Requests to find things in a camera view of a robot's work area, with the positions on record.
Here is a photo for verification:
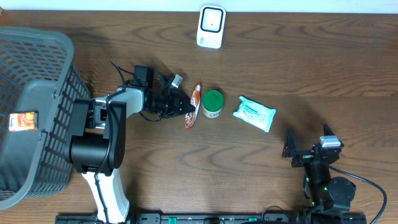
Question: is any green lid white jar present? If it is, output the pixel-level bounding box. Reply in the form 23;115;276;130
202;90;224;118

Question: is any red orange candy bar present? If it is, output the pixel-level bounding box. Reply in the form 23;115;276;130
184;82;202;131

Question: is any grey plastic basket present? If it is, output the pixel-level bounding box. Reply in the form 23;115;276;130
1;26;90;210

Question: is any orange snack packet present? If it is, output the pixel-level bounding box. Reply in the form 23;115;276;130
9;111;38;132

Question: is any teal wet wipes pack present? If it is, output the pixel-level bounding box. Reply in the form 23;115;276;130
233;96;276;133

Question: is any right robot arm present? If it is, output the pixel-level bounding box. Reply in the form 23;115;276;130
282;124;356;214

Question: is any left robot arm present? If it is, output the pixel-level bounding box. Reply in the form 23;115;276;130
64;65;195;223

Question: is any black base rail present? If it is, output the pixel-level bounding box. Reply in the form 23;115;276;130
55;212;368;224

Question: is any white barcode scanner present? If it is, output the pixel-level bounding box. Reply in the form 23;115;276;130
197;5;226;49

